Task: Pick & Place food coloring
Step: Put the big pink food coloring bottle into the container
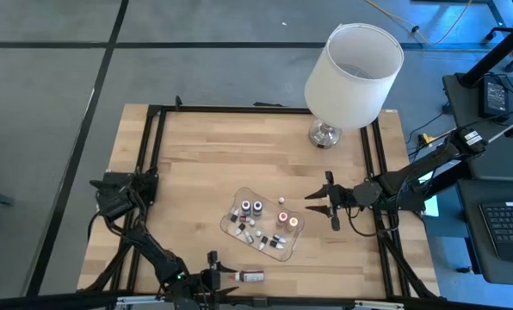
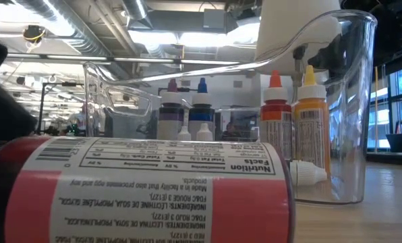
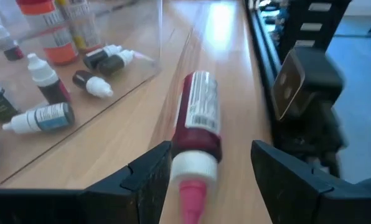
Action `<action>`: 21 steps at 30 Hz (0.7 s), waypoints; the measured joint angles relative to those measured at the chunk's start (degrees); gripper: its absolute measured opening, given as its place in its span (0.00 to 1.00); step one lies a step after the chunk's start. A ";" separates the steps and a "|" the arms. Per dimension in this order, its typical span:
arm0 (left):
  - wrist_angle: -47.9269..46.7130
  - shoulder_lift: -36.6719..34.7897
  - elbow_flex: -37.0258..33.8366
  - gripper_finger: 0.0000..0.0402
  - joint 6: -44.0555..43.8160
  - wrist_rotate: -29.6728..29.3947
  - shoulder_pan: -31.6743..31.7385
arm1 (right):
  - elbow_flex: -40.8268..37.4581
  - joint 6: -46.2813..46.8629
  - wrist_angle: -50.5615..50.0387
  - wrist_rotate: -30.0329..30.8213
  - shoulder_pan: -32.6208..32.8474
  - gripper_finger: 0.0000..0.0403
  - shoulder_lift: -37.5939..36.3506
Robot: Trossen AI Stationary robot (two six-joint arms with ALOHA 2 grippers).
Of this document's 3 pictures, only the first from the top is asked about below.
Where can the small red dropper bottle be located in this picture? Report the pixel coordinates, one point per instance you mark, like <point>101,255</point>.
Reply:
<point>244,218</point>

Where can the small black dropper bottle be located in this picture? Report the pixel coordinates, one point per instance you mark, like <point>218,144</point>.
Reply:
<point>276,245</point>

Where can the silver lamp with white shade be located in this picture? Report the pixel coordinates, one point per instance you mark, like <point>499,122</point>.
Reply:
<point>351,77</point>

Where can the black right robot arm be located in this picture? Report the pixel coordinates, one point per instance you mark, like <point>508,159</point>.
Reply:
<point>428,165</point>

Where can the white rectangular device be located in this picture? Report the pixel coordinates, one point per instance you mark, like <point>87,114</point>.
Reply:
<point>430,206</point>

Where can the clear plastic tray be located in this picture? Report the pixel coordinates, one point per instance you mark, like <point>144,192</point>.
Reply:
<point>268,206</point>

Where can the small green dropper bottle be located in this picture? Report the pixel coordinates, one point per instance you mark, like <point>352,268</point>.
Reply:
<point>240,229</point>

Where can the large yellow food coloring bottle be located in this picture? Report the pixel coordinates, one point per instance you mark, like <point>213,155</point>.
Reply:
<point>293,222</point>

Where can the yellow power plug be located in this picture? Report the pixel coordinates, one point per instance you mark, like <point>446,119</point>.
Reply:
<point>426,138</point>

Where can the black aluminium table frame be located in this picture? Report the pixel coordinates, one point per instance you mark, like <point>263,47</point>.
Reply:
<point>239,109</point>

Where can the large purple food coloring bottle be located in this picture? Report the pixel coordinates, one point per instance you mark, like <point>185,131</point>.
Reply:
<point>245,207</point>

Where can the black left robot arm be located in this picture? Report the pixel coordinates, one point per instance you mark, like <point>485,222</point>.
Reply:
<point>153,252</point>

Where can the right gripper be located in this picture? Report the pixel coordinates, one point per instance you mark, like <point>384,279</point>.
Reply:
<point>342,196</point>

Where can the small brown dropper bottle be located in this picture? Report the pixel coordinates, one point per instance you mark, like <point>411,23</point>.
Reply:
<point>281,200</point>

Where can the white rod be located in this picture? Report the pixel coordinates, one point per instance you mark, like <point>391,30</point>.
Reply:
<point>508,129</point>

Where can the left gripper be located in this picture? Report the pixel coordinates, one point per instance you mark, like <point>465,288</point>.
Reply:
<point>207,282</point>

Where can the black rig crossbar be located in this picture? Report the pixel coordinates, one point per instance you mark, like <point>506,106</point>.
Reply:
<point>67,301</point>

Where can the black stand pole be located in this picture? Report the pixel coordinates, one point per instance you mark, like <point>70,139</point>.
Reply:
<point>497,51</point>

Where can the black keyboard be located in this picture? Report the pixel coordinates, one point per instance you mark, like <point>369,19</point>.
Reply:
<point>508,224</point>

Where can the black power adapter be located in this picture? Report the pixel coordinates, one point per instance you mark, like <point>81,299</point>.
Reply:
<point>494,97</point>

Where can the dark grey side desk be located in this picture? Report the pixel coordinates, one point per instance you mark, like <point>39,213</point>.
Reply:
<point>463,112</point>

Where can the silver metal bracket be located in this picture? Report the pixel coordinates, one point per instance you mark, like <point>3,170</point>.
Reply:
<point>379,305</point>
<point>140,299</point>

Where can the dark grey keyboard shelf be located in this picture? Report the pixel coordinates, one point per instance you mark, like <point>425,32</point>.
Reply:
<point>471,241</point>

